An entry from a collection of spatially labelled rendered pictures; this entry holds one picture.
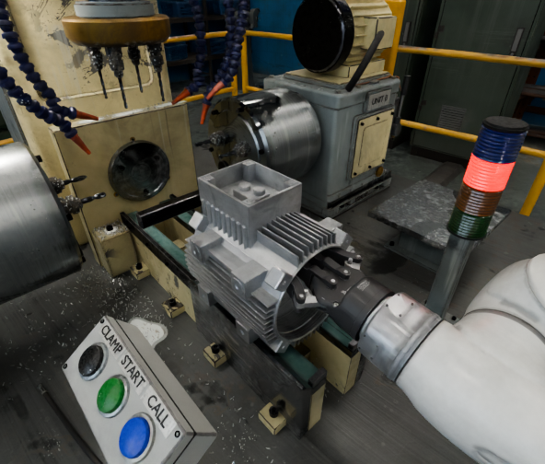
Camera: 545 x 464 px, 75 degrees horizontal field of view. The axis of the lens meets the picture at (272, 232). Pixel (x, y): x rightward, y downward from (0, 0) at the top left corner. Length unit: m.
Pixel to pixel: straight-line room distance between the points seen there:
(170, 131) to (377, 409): 0.73
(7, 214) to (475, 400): 0.63
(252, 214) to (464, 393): 0.30
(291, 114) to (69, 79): 0.50
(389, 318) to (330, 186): 0.66
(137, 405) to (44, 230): 0.36
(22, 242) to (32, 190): 0.08
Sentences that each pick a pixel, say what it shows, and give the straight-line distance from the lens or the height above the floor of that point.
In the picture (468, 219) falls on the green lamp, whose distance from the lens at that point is 0.66.
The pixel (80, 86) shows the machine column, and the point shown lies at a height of 1.19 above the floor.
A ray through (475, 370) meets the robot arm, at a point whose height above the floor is 1.08.
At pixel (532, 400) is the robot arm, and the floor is 1.08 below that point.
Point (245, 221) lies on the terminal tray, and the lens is 0.47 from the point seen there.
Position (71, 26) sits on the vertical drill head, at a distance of 0.74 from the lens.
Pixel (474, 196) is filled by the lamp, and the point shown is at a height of 1.11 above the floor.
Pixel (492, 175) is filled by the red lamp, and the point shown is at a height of 1.15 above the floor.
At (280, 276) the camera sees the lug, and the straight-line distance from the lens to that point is 0.43.
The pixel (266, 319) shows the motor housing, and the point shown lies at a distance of 0.46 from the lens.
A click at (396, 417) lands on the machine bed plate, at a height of 0.80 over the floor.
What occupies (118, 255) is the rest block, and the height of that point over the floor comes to 0.86.
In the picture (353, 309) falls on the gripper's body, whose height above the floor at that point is 1.07.
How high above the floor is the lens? 1.38
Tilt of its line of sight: 35 degrees down
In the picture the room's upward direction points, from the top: straight up
